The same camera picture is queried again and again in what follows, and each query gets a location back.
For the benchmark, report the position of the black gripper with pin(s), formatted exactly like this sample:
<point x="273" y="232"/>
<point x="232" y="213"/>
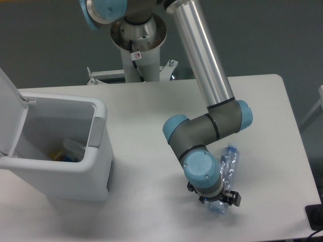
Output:
<point x="214" y="191"/>

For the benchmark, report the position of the crushed clear plastic bottle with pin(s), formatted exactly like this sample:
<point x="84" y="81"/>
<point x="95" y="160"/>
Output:
<point x="229" y="162"/>

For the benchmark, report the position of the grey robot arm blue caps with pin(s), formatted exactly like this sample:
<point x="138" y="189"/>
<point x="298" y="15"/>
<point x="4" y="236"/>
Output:
<point x="221" y="114"/>

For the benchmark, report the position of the white trash can body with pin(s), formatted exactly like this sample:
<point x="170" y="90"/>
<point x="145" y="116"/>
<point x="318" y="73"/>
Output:
<point x="59" y="144"/>

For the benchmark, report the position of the yellow blue trash in bin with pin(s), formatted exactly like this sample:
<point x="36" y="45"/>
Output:
<point x="60" y="156"/>

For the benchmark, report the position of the white trash can lid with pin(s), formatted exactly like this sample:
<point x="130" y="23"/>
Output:
<point x="14" y="108"/>

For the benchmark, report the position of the black device at edge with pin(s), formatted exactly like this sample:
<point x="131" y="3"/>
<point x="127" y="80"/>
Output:
<point x="314" y="216"/>

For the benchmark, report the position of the white furniture piece right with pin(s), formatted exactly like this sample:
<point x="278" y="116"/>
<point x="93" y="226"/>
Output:
<point x="312" y="114"/>

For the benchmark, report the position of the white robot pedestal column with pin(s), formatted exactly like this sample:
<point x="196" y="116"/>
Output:
<point x="140" y="48"/>

